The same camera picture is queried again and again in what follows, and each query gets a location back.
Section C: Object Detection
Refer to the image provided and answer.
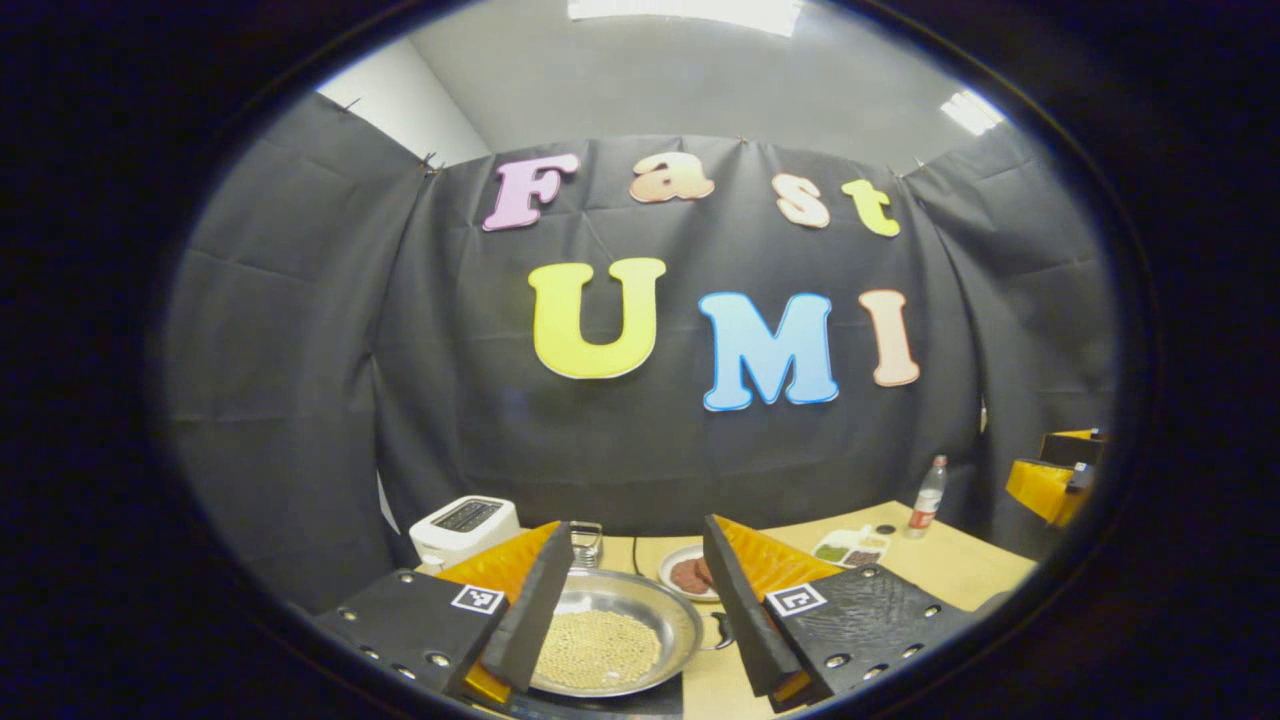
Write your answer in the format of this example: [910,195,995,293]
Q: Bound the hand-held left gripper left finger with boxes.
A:
[313,522,576,716]

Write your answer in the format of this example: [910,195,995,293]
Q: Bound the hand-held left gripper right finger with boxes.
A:
[702,516,976,716]

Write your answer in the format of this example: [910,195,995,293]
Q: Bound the steel pot with black handle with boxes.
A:
[530,568,736,699]

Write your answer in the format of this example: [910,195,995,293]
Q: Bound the black induction cooktop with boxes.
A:
[510,672,686,717]

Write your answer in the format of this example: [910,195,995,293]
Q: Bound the pile of yellow soybeans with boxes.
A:
[533,608,663,691]

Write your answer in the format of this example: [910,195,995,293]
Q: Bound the white oval plate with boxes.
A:
[658,543,721,603]

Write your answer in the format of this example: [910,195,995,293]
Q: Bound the white toaster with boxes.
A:
[409,495,521,571]

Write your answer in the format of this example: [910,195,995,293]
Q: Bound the clear water bottle red label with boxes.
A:
[905,455,948,540]

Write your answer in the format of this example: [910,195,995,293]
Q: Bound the white divided dish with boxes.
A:
[812,525,891,569]

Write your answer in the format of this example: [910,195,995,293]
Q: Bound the black backdrop cloth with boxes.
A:
[160,90,1116,616]

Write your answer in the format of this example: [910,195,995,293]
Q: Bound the small ceiling light panel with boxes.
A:
[940,90,1004,136]

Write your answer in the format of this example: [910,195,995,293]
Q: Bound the long ceiling light panel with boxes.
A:
[567,0,804,37]

